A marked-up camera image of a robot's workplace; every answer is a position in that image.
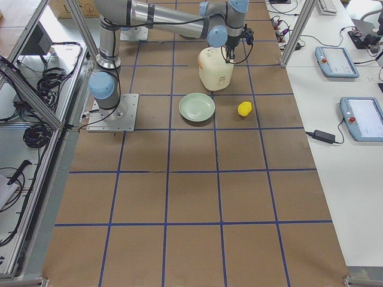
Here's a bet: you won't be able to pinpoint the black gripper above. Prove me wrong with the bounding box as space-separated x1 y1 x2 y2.
225 26 241 63

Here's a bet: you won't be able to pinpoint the cream rice cooker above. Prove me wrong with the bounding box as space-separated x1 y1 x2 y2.
197 47 234 91

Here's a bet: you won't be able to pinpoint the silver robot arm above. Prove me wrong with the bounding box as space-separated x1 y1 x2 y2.
94 1 254 71

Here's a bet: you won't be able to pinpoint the green plate near arm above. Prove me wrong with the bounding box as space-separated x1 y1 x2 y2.
179 93 215 123

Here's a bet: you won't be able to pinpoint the yellow toy pepper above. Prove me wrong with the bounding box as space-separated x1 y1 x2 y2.
237 101 253 117

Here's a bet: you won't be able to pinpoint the far teach pendant tablet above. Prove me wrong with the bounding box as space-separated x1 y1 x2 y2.
315 46 360 78

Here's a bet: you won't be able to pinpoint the teach pendant tablet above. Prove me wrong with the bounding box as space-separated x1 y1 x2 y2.
315 46 360 78
340 97 382 142

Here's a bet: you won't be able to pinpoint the white keyboard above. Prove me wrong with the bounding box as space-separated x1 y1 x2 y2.
317 0 338 16

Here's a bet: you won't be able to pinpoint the black power adapter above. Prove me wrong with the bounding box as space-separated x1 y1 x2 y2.
312 130 336 144

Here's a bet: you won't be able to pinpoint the near teach pendant tablet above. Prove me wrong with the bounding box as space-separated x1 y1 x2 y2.
340 97 382 142

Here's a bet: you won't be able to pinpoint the cardboard box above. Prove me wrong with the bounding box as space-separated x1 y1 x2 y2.
49 0 101 19

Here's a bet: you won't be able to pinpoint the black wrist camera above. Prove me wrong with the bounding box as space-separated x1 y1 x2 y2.
242 25 254 46

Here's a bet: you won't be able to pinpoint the aluminium frame post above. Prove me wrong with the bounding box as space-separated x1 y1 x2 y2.
280 0 315 68

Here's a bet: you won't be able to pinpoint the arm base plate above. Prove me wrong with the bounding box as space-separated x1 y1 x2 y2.
120 27 148 42
86 93 139 132

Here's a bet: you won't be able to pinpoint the coiled black cables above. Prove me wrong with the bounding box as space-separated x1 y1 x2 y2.
23 67 72 149

